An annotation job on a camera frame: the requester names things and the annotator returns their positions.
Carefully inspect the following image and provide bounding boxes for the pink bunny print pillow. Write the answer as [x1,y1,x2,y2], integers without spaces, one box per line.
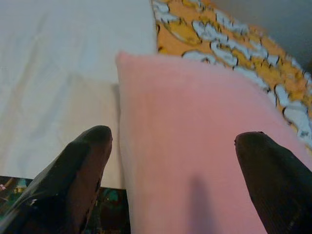
[115,50,308,234]

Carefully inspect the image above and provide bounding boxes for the orange duck print blanket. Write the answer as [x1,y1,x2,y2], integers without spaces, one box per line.
[151,0,312,147]

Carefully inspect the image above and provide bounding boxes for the white bed sheet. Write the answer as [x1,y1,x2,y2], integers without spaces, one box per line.
[0,0,157,189]

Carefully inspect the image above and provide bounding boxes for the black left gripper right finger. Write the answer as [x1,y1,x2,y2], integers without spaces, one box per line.
[234,131,312,234]

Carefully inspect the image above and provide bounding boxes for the dark colourful patterned rug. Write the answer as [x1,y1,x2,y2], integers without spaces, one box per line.
[0,175,130,234]

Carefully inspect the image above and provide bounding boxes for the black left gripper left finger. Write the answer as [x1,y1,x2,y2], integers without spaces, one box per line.
[0,125,114,234]

